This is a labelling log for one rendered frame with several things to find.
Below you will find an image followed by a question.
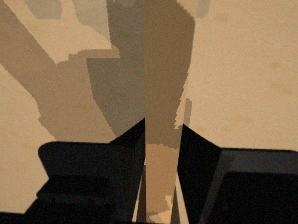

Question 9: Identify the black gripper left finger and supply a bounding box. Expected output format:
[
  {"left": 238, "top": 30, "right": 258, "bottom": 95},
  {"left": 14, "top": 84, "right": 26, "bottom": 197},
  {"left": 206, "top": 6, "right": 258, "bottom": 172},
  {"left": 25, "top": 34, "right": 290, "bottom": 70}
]
[{"left": 38, "top": 118, "right": 146, "bottom": 221}]

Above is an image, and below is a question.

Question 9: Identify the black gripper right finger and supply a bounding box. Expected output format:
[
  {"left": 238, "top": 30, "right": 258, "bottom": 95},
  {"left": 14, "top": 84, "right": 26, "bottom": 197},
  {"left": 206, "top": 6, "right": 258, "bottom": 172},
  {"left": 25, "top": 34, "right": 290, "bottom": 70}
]
[{"left": 177, "top": 124, "right": 298, "bottom": 224}]

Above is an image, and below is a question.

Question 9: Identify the long wooden rail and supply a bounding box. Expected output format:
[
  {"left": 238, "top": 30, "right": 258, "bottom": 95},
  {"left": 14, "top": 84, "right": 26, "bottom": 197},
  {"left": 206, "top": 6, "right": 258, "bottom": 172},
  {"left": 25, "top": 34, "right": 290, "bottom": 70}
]
[{"left": 143, "top": 0, "right": 199, "bottom": 224}]

